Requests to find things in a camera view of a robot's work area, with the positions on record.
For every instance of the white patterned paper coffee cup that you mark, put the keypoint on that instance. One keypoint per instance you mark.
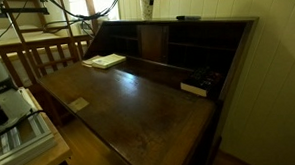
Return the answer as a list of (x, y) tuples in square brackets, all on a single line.
[(146, 10)]

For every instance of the white pillow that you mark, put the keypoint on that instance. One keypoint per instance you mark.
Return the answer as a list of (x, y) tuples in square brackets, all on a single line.
[(5, 33)]

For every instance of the black metal bar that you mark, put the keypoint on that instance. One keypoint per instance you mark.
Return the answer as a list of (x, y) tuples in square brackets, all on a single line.
[(24, 10)]

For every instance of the bright window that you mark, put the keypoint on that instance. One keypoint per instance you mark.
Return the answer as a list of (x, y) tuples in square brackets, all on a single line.
[(100, 2)]

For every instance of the wooden bunk ladder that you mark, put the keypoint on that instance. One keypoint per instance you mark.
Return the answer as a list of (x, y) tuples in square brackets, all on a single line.
[(20, 41)]

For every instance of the white bed mattress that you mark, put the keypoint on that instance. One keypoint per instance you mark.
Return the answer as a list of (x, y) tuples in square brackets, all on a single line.
[(42, 36)]

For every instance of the white window air conditioner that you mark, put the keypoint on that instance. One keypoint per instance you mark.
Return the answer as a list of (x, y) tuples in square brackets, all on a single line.
[(84, 28)]

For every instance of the tan patch on desk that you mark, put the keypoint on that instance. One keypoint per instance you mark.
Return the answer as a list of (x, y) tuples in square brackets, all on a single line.
[(78, 104)]

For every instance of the dark wooden secretary desk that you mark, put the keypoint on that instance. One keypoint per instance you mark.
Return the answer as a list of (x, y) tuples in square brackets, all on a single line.
[(138, 109)]

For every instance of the brown paper envelope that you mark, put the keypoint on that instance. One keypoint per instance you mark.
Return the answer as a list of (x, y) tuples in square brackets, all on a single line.
[(86, 62)]

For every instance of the aluminium profile base frame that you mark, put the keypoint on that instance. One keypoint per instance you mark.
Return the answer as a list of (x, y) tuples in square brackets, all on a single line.
[(30, 144)]

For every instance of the white paperback book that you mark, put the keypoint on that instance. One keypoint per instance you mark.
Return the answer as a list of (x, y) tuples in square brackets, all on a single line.
[(108, 60)]

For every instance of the black cover paperback book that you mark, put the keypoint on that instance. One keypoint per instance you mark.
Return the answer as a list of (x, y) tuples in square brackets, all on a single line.
[(201, 83)]

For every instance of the light wooden side table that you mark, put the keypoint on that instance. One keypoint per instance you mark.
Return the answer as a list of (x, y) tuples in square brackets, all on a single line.
[(52, 160)]

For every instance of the wooden slatted chair back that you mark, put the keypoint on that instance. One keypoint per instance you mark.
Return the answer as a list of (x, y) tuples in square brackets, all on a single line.
[(49, 43)]

